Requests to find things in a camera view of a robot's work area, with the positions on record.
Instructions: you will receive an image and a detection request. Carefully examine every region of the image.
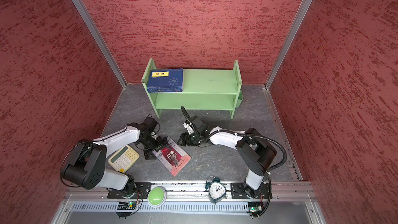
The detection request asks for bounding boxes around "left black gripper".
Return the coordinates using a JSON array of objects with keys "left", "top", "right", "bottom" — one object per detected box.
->
[{"left": 139, "top": 134, "right": 172, "bottom": 159}]

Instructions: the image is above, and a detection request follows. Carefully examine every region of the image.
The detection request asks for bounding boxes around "red magazine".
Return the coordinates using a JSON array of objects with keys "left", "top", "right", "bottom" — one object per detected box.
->
[{"left": 152, "top": 136, "right": 191, "bottom": 176}]

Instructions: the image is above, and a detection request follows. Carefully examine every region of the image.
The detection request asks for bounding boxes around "green wooden two-tier shelf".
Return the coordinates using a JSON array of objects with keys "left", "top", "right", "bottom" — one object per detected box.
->
[{"left": 142, "top": 59, "right": 243, "bottom": 119}]

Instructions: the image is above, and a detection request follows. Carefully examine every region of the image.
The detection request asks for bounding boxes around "blue book Yijing yellow label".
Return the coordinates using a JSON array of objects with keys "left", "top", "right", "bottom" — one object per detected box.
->
[{"left": 146, "top": 68, "right": 184, "bottom": 93}]

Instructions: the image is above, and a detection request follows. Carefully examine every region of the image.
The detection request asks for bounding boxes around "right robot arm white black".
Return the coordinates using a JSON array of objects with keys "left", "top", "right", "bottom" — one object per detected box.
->
[{"left": 178, "top": 116, "right": 277, "bottom": 198}]

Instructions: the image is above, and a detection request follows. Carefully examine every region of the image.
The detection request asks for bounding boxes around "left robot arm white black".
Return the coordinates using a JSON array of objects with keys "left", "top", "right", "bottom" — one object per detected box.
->
[{"left": 60, "top": 116, "right": 169, "bottom": 195}]

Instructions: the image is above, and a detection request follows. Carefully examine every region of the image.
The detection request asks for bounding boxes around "cream yellow calculator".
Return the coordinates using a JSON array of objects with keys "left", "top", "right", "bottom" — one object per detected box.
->
[{"left": 108, "top": 145, "right": 140, "bottom": 173}]

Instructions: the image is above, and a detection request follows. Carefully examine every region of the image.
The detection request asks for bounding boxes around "green round push button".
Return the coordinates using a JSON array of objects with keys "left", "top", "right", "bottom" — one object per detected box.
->
[{"left": 147, "top": 186, "right": 167, "bottom": 208}]

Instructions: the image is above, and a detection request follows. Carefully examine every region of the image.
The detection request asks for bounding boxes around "teal triangular alarm clock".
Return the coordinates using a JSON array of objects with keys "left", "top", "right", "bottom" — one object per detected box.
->
[{"left": 205, "top": 176, "right": 228, "bottom": 204}]

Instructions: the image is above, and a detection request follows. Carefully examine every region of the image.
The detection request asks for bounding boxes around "left small circuit board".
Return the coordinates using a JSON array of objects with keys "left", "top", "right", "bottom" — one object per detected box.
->
[{"left": 116, "top": 202, "right": 136, "bottom": 218}]

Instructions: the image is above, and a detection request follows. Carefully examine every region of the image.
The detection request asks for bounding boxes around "small circuit board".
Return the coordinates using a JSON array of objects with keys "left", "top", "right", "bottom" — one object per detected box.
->
[
  {"left": 116, "top": 202, "right": 136, "bottom": 218},
  {"left": 247, "top": 202, "right": 264, "bottom": 218}
]

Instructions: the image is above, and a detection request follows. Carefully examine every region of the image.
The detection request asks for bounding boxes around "right small circuit board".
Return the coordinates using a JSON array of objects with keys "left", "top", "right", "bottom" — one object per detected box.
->
[{"left": 247, "top": 202, "right": 264, "bottom": 218}]

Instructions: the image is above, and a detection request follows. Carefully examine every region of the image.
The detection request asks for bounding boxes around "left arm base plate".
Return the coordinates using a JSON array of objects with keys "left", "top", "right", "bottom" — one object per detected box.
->
[{"left": 106, "top": 182, "right": 152, "bottom": 200}]

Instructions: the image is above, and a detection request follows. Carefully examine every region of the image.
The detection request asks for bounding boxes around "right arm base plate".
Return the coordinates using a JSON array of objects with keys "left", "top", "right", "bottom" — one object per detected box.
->
[{"left": 230, "top": 183, "right": 273, "bottom": 200}]

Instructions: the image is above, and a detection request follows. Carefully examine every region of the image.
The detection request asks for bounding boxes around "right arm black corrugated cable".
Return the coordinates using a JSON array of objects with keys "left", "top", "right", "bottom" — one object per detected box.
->
[{"left": 181, "top": 105, "right": 288, "bottom": 217}]

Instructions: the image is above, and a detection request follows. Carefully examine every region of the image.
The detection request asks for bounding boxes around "aluminium front rail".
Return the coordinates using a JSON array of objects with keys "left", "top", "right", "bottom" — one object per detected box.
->
[{"left": 62, "top": 181, "right": 318, "bottom": 202}]

